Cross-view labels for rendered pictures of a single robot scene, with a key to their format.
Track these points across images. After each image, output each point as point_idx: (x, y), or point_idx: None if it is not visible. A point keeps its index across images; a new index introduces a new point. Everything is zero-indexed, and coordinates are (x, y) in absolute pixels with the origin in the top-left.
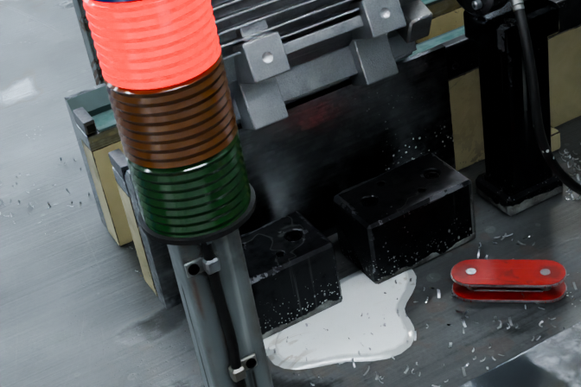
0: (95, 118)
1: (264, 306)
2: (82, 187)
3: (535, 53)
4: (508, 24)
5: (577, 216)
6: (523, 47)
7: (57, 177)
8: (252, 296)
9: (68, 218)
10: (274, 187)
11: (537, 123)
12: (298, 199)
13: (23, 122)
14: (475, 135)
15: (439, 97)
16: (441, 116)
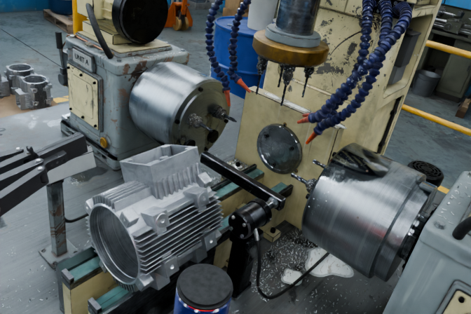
0: (71, 272)
1: None
2: (45, 287)
3: (254, 247)
4: (249, 241)
5: (258, 300)
6: (258, 254)
7: (30, 281)
8: None
9: (41, 308)
10: (153, 303)
11: (258, 278)
12: (160, 304)
13: (3, 244)
14: (217, 263)
15: (212, 255)
16: (211, 261)
